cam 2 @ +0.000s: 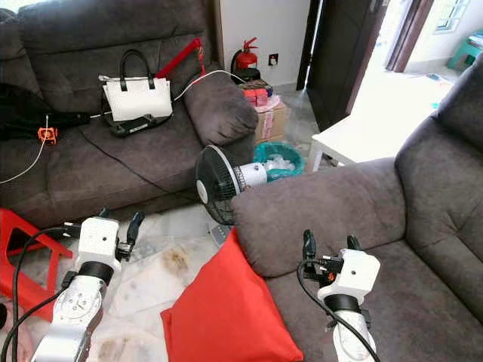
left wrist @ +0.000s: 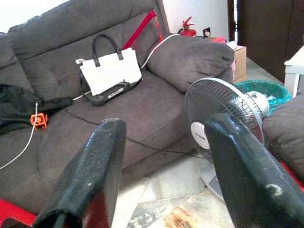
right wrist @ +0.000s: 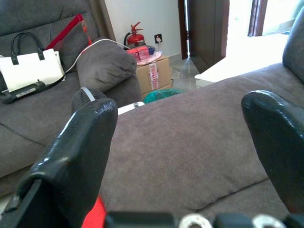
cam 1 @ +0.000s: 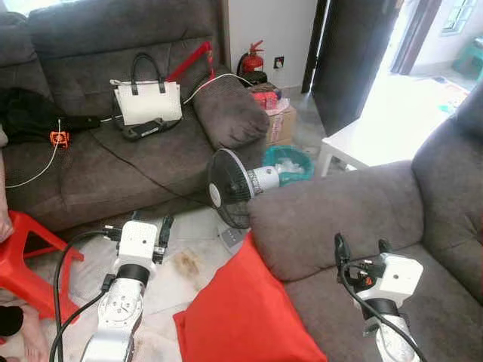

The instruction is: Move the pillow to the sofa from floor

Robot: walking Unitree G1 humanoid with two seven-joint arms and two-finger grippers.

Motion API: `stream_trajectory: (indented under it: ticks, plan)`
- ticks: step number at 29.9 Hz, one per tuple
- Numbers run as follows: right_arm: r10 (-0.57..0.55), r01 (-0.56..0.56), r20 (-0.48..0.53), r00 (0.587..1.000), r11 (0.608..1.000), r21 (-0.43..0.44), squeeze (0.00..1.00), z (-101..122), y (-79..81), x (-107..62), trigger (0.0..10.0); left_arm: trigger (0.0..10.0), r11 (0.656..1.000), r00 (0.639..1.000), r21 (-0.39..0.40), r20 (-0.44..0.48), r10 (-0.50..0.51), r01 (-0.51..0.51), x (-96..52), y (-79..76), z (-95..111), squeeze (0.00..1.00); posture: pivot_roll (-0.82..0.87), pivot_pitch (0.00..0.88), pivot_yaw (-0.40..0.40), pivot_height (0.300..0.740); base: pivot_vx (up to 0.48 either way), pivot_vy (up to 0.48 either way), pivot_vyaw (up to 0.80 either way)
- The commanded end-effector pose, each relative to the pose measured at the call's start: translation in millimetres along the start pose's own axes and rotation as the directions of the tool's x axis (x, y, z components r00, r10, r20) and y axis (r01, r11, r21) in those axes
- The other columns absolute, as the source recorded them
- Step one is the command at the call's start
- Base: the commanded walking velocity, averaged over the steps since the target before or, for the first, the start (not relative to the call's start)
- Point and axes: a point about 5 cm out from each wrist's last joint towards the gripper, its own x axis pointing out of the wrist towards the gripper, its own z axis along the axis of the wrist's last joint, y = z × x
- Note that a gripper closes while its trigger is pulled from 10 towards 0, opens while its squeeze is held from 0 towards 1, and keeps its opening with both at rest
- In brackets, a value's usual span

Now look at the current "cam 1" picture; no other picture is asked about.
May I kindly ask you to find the red pillow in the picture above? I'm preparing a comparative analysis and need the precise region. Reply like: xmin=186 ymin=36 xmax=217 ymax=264
xmin=173 ymin=232 xmax=329 ymax=362

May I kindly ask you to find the two-seat grey sofa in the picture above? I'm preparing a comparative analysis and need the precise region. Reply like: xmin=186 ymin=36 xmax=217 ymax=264
xmin=248 ymin=79 xmax=483 ymax=362

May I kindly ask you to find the large grey sofa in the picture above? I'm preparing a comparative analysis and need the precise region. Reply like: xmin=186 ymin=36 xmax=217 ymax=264
xmin=0 ymin=0 xmax=271 ymax=233

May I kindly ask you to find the black floor fan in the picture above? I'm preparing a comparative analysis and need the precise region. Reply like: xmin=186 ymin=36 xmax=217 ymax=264
xmin=208 ymin=148 xmax=281 ymax=248

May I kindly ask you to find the teal basket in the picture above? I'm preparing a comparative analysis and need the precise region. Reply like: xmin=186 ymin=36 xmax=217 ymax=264
xmin=262 ymin=144 xmax=314 ymax=186

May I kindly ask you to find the orange gadget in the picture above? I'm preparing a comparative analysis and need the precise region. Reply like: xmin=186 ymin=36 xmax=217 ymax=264
xmin=50 ymin=130 xmax=70 ymax=148

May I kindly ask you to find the white handbag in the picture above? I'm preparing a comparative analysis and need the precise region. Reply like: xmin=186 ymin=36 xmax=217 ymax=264
xmin=111 ymin=51 xmax=183 ymax=127

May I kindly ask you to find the white table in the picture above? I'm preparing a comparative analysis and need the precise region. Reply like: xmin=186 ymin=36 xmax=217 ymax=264
xmin=317 ymin=75 xmax=461 ymax=178

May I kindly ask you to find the red plastic stool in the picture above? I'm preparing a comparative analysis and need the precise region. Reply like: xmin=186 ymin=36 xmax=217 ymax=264
xmin=0 ymin=210 xmax=85 ymax=325

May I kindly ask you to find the cardboard box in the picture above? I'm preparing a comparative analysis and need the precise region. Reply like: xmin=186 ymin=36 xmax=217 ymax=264
xmin=264 ymin=104 xmax=297 ymax=146

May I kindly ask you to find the black cloth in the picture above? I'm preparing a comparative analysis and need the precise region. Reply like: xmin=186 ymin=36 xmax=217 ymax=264
xmin=0 ymin=88 xmax=103 ymax=144

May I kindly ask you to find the person's foot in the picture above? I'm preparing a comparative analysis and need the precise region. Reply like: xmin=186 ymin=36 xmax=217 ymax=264
xmin=19 ymin=305 xmax=52 ymax=362

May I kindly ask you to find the red bar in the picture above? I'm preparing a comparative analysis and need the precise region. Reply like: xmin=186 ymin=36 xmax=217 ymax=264
xmin=165 ymin=41 xmax=215 ymax=82

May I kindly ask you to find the red fire extinguisher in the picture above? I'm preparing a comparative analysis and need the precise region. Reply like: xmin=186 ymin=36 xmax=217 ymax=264
xmin=238 ymin=40 xmax=266 ymax=76

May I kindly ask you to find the green plastic stool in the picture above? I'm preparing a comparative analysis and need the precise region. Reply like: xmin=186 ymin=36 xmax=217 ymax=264
xmin=455 ymin=38 xmax=483 ymax=80

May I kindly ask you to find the dark door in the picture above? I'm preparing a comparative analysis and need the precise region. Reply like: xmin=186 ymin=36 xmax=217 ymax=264
xmin=302 ymin=0 xmax=405 ymax=137

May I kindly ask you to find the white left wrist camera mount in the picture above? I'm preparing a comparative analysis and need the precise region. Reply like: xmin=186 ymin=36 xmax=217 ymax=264
xmin=117 ymin=219 xmax=159 ymax=266

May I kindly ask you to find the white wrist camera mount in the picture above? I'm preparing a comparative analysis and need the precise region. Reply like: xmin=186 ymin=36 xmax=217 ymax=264
xmin=117 ymin=219 xmax=159 ymax=266
xmin=375 ymin=253 xmax=424 ymax=306

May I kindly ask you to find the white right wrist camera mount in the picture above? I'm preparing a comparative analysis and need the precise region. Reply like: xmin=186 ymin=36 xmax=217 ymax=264
xmin=375 ymin=253 xmax=424 ymax=306

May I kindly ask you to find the thin white cable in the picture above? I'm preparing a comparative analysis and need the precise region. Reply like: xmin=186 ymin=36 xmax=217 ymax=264
xmin=6 ymin=117 xmax=63 ymax=188

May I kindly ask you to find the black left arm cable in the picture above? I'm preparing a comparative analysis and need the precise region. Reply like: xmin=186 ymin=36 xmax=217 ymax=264
xmin=49 ymin=224 xmax=125 ymax=362

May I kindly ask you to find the long white cable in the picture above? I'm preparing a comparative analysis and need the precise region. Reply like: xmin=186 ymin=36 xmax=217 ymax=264
xmin=181 ymin=72 xmax=254 ymax=105

